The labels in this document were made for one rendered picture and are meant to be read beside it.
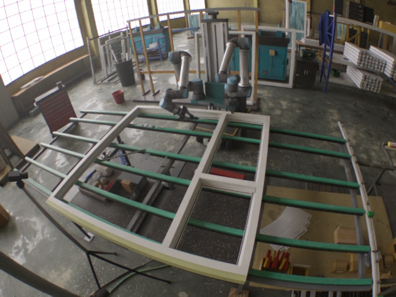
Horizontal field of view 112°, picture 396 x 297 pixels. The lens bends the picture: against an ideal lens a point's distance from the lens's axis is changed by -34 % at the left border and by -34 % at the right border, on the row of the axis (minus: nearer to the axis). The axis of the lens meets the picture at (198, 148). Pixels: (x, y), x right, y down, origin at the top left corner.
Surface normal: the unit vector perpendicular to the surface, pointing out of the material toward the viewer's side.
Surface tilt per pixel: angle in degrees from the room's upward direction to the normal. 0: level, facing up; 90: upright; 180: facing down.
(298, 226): 0
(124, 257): 0
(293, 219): 0
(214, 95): 90
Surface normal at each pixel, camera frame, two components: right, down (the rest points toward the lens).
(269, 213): -0.09, -0.77
